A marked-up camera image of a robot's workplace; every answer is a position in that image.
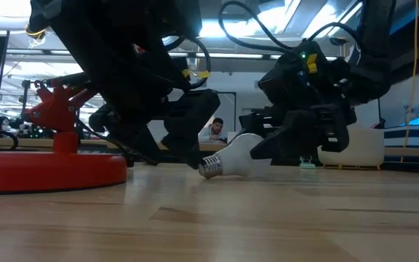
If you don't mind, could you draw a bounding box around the blue white striped cushion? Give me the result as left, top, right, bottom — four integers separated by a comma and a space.
383, 125, 419, 148

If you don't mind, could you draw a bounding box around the white round tub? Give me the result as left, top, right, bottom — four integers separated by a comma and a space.
317, 125, 386, 171

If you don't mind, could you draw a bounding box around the long ceiling light fixture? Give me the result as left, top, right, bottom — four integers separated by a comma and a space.
167, 52, 338, 61

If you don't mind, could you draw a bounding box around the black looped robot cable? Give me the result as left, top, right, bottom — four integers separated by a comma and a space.
218, 0, 300, 55

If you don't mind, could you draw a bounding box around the red desk lamp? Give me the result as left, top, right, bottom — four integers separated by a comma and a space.
0, 72, 129, 194

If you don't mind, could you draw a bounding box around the white lightbulb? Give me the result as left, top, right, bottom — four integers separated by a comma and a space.
197, 132, 273, 180

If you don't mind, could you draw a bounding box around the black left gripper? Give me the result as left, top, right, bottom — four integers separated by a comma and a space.
49, 21, 221, 170

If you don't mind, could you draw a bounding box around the ceiling device with yellow cable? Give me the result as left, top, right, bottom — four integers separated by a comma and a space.
24, 23, 47, 48

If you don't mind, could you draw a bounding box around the person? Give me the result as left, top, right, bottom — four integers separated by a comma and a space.
198, 116, 228, 143

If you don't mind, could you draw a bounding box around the small green stand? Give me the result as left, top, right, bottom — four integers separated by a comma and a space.
299, 155, 316, 170

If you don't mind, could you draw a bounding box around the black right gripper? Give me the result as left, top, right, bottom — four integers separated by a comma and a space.
239, 60, 358, 161

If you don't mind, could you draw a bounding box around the yellow hanging cable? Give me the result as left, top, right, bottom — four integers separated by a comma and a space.
400, 0, 419, 163

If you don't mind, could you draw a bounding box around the black lamp power cable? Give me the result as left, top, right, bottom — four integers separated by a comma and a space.
74, 118, 148, 167

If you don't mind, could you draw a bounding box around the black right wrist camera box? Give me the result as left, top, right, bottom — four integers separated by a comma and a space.
258, 39, 329, 106

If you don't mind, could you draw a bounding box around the black cable with yellow tag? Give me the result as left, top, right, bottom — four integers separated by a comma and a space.
161, 34, 212, 90

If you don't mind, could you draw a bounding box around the black metal frame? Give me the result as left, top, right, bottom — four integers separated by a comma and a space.
219, 90, 238, 132

